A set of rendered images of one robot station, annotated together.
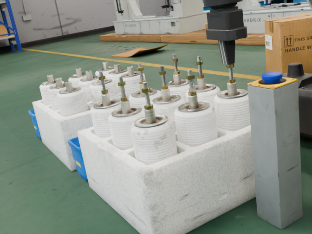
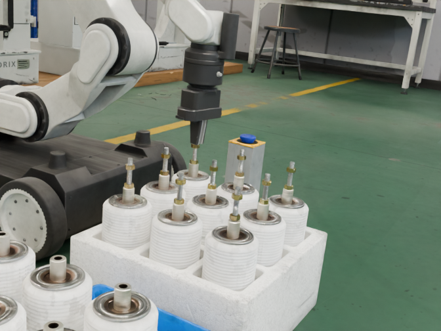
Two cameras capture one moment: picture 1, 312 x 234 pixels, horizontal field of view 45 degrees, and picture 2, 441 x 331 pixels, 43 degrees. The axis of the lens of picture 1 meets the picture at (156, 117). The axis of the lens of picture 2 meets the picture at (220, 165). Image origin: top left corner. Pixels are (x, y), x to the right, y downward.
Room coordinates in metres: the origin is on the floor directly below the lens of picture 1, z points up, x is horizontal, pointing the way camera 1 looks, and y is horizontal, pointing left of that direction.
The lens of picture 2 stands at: (1.51, 0.88, 0.65)
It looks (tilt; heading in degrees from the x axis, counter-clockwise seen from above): 16 degrees down; 238
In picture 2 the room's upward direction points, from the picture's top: 6 degrees clockwise
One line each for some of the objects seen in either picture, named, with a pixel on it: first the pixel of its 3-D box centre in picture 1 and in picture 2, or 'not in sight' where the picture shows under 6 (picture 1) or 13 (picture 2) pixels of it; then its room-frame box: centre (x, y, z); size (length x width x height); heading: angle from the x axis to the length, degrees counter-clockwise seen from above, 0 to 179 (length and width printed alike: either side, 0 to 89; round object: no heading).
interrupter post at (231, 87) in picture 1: (231, 88); (193, 170); (0.90, -0.20, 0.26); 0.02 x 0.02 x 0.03
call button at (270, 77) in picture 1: (271, 78); (247, 139); (0.72, -0.24, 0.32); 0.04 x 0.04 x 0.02
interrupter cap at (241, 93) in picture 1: (232, 94); (192, 175); (0.90, -0.20, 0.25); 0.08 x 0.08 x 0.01
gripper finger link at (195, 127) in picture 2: (224, 50); (194, 131); (0.91, -0.19, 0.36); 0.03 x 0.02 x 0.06; 111
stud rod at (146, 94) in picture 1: (147, 99); (289, 178); (0.78, 0.01, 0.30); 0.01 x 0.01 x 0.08
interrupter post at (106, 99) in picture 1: (106, 100); (233, 228); (0.99, 0.13, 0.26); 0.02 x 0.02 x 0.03
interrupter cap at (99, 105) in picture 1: (107, 104); (232, 236); (0.99, 0.13, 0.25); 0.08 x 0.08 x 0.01
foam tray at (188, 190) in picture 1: (174, 156); (203, 273); (0.94, -0.03, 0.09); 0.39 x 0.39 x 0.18; 29
